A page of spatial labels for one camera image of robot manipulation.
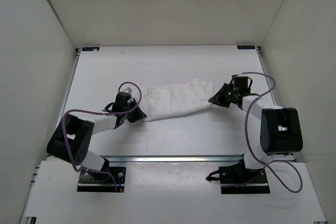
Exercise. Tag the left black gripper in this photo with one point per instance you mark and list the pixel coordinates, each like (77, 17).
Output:
(139, 115)

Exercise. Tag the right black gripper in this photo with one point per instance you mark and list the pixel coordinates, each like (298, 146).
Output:
(218, 99)

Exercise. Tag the white pleated skirt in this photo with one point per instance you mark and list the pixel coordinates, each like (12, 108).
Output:
(169, 101)

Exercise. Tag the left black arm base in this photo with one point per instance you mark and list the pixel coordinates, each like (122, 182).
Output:
(111, 181)

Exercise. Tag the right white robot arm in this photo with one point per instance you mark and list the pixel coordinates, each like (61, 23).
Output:
(280, 131)

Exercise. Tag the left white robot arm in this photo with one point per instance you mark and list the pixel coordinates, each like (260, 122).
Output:
(71, 139)

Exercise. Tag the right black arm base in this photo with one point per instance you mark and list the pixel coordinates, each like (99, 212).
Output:
(238, 180)

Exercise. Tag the right blue corner label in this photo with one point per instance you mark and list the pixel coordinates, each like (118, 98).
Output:
(245, 47)

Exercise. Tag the blue corner label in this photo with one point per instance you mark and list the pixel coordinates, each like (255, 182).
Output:
(90, 49)
(245, 47)

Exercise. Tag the left blue corner label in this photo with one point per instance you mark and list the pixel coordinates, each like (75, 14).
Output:
(90, 49)

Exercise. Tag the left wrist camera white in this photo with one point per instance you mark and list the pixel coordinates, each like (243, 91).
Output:
(128, 90)

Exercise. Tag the aluminium front rail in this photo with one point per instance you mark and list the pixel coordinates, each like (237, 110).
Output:
(174, 159)

